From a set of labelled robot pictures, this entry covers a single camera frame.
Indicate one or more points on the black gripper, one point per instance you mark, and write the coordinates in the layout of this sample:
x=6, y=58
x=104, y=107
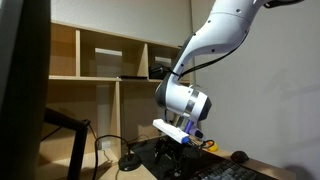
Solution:
x=173, y=148

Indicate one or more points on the dark mechanical keyboard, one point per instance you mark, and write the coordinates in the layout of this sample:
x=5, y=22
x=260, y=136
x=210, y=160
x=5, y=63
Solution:
x=226, y=172

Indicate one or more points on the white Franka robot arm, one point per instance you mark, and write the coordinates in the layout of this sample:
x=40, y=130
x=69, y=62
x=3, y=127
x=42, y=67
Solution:
x=213, y=36

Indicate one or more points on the black desk mat white logo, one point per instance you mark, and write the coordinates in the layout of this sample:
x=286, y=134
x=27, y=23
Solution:
x=146, y=156

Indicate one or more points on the round black stand base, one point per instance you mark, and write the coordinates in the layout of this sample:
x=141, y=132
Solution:
x=129, y=162

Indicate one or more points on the yellow rubber duck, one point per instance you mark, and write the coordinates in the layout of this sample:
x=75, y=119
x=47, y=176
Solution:
x=214, y=146

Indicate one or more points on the dark computer mouse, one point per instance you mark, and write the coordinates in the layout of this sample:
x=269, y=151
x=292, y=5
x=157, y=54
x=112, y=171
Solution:
x=240, y=156

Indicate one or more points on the wooden shelf unit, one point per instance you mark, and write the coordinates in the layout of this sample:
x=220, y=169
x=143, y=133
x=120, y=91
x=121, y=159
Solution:
x=100, y=100

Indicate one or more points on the black monitor stand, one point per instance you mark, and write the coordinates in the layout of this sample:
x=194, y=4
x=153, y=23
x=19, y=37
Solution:
x=78, y=143

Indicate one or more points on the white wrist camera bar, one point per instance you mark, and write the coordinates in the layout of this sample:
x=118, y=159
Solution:
x=168, y=130

